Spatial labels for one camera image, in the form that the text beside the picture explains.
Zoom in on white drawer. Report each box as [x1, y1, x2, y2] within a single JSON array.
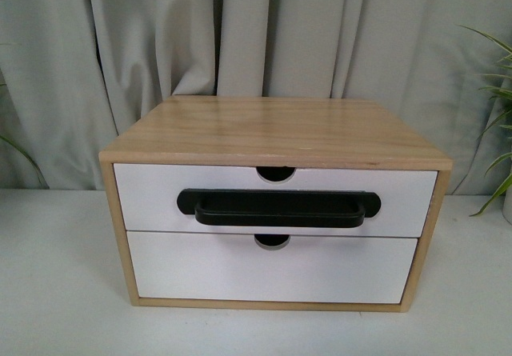
[[114, 163, 437, 238], [127, 232, 417, 303]]

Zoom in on black drawer handle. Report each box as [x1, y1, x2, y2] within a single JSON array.
[[177, 189, 382, 228]]

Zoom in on wooden drawer cabinet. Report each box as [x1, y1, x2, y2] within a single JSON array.
[[99, 96, 452, 312]]

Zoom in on grey curtain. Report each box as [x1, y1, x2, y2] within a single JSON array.
[[1, 0, 511, 194]]

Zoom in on green plant right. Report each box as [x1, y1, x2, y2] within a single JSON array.
[[458, 23, 512, 218]]

